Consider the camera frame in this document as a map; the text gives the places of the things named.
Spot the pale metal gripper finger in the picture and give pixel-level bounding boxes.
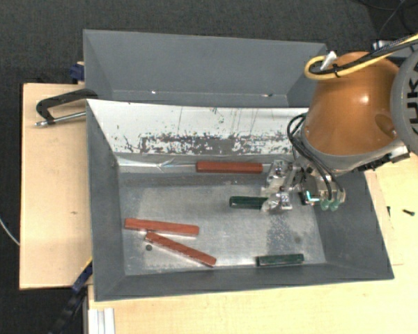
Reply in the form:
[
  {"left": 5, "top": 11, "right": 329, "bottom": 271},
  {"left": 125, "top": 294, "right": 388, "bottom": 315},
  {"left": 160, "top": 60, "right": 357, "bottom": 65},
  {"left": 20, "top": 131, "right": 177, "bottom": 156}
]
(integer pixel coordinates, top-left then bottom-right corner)
[
  {"left": 263, "top": 192, "right": 294, "bottom": 214},
  {"left": 263, "top": 160, "right": 293, "bottom": 192}
]

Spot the dark green flat block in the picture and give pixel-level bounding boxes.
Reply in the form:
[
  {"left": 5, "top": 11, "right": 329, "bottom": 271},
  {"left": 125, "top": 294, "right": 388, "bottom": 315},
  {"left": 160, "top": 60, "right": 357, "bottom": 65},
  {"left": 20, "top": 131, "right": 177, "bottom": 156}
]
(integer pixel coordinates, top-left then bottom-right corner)
[
  {"left": 255, "top": 253, "right": 306, "bottom": 268},
  {"left": 229, "top": 195, "right": 270, "bottom": 210}
]

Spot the red-brown flat block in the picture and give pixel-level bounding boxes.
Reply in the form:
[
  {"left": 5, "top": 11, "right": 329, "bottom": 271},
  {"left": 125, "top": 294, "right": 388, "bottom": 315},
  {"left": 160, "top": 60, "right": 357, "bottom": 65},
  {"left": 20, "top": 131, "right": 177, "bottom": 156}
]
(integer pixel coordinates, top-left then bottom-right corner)
[
  {"left": 195, "top": 161, "right": 264, "bottom": 175},
  {"left": 123, "top": 217, "right": 201, "bottom": 237},
  {"left": 144, "top": 231, "right": 218, "bottom": 269}
]

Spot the grey metal bin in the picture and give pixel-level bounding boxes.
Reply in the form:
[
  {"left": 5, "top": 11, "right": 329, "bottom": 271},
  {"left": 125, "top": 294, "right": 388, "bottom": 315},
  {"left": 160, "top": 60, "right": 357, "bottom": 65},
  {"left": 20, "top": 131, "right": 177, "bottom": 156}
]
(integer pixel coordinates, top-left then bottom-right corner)
[{"left": 82, "top": 29, "right": 395, "bottom": 302}]

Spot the pale wood flat board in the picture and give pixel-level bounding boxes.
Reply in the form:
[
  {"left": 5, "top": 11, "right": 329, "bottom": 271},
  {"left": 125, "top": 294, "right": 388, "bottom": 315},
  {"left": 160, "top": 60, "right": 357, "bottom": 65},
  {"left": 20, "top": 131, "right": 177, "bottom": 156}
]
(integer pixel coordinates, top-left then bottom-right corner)
[{"left": 19, "top": 82, "right": 93, "bottom": 290}]

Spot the black cylinder on white bracket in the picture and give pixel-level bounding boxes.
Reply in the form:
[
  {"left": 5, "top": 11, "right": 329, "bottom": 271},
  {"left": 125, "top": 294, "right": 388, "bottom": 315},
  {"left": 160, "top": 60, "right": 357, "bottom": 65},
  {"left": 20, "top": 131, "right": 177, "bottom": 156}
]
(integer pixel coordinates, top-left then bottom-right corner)
[{"left": 354, "top": 147, "right": 411, "bottom": 173}]

